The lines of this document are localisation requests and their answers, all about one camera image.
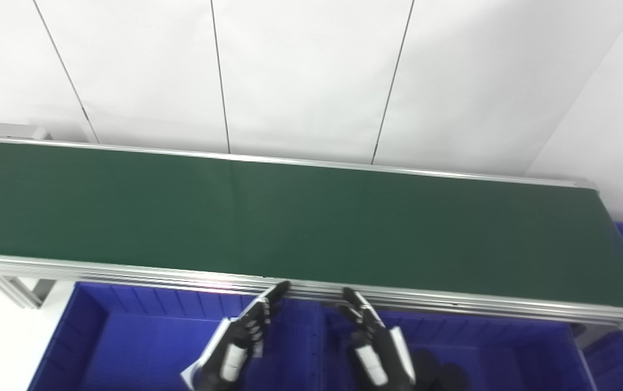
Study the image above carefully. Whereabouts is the grey conveyor end box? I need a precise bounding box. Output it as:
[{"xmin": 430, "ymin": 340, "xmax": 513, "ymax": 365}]
[{"xmin": 0, "ymin": 123, "xmax": 52, "ymax": 143}]

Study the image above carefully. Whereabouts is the aluminium conveyor leg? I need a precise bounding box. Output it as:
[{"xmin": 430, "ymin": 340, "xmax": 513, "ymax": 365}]
[
  {"xmin": 0, "ymin": 274, "xmax": 54, "ymax": 310},
  {"xmin": 569, "ymin": 323, "xmax": 605, "ymax": 348}
]

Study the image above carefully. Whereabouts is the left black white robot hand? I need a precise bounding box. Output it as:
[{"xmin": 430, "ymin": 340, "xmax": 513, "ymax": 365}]
[{"xmin": 180, "ymin": 280, "xmax": 292, "ymax": 391}]

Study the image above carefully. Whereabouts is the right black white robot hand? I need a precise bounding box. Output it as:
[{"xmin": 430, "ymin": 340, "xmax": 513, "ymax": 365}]
[{"xmin": 336, "ymin": 287, "xmax": 418, "ymax": 391}]

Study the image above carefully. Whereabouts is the black round part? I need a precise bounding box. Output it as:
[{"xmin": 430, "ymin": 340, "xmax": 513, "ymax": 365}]
[{"xmin": 412, "ymin": 349, "xmax": 467, "ymax": 391}]

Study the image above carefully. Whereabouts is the green conveyor belt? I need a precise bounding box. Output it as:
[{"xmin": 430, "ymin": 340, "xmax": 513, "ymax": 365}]
[
  {"xmin": 0, "ymin": 141, "xmax": 623, "ymax": 311},
  {"xmin": 0, "ymin": 136, "xmax": 623, "ymax": 332}
]

